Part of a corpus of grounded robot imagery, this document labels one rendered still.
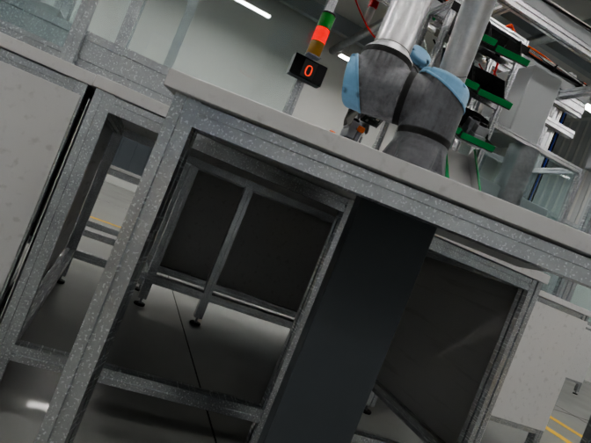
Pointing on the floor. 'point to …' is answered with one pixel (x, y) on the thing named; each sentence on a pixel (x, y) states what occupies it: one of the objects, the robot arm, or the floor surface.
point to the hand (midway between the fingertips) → (353, 124)
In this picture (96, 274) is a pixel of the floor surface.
